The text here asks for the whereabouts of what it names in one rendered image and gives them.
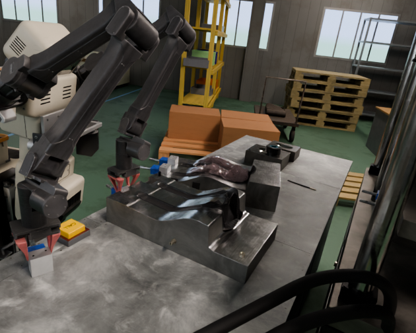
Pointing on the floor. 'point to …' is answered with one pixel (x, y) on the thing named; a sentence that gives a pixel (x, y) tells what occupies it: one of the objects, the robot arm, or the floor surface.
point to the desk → (381, 116)
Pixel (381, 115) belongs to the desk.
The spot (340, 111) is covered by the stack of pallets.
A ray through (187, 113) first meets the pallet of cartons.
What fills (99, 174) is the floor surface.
